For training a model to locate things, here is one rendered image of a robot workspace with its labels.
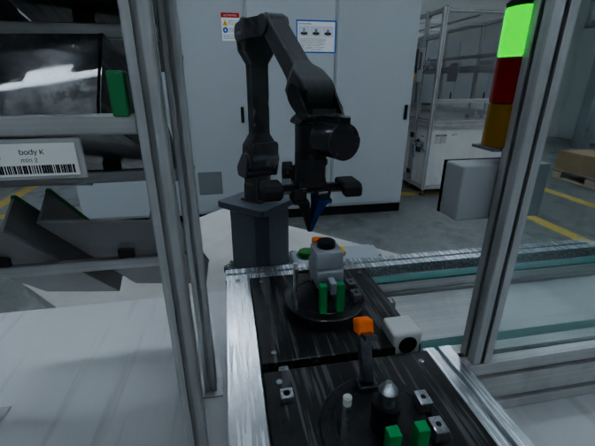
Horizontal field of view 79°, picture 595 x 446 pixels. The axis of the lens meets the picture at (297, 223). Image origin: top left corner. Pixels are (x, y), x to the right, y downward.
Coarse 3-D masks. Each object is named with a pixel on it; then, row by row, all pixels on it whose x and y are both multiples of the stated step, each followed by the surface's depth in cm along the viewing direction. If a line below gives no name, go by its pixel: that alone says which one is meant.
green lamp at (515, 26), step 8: (512, 8) 39; (520, 8) 38; (528, 8) 37; (504, 16) 40; (512, 16) 39; (520, 16) 38; (528, 16) 38; (504, 24) 40; (512, 24) 39; (520, 24) 38; (528, 24) 38; (504, 32) 40; (512, 32) 39; (520, 32) 38; (504, 40) 40; (512, 40) 39; (520, 40) 38; (504, 48) 40; (512, 48) 39; (520, 48) 39; (504, 56) 40; (512, 56) 40; (520, 56) 40
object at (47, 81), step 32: (0, 64) 30; (32, 64) 30; (64, 64) 30; (96, 64) 30; (0, 96) 30; (32, 96) 30; (64, 96) 30; (96, 96) 30; (96, 160) 43; (128, 160) 44
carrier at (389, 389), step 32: (416, 352) 52; (288, 384) 46; (320, 384) 46; (352, 384) 44; (384, 384) 36; (416, 384) 46; (448, 384) 46; (288, 416) 42; (320, 416) 40; (352, 416) 40; (384, 416) 36; (416, 416) 40; (448, 416) 42
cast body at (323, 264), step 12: (324, 240) 58; (312, 252) 59; (324, 252) 56; (336, 252) 56; (312, 264) 60; (324, 264) 57; (336, 264) 57; (312, 276) 60; (324, 276) 57; (336, 276) 57
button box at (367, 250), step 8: (344, 248) 87; (352, 248) 87; (360, 248) 87; (368, 248) 87; (296, 256) 83; (344, 256) 83; (352, 256) 83; (360, 256) 83; (368, 256) 83; (376, 256) 83
